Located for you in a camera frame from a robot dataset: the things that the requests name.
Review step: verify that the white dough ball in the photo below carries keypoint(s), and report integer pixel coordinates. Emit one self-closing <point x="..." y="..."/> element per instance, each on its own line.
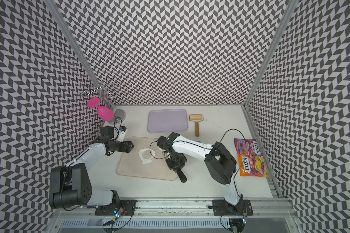
<point x="146" y="155"/>

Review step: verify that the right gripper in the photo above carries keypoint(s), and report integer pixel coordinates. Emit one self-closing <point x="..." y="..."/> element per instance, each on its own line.
<point x="174" y="167"/>

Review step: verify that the pink wine glass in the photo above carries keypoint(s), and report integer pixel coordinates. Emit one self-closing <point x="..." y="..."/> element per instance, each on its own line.
<point x="104" y="112"/>

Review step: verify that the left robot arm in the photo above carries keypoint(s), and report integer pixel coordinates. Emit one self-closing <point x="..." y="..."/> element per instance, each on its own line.
<point x="70" y="184"/>

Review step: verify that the wooden dough roller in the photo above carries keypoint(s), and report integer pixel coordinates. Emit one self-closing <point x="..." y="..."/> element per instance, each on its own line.
<point x="196" y="118"/>

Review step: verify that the colourful candy bag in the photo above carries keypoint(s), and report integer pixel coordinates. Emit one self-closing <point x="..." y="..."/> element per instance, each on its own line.
<point x="250" y="158"/>

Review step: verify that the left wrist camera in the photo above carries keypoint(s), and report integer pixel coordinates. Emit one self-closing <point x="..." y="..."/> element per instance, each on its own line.
<point x="121" y="133"/>

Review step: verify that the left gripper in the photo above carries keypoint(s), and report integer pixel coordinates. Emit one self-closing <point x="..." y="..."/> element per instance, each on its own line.
<point x="123" y="149"/>

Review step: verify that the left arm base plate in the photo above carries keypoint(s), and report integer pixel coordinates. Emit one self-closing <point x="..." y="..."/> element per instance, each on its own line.
<point x="112" y="209"/>

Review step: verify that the black handled metal spatula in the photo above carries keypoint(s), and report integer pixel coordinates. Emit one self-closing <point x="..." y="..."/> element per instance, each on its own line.
<point x="181" y="176"/>

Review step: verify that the beige plastic tray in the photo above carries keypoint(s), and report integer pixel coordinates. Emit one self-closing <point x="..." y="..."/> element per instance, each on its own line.
<point x="131" y="165"/>

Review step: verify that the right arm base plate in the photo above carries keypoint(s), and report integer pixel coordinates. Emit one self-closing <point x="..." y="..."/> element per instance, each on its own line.
<point x="222" y="207"/>

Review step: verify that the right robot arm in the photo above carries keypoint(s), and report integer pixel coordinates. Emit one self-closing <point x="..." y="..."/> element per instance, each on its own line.
<point x="221" y="165"/>

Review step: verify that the purple plastic tray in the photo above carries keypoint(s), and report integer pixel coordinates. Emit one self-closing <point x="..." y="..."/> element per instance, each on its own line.
<point x="167" y="120"/>

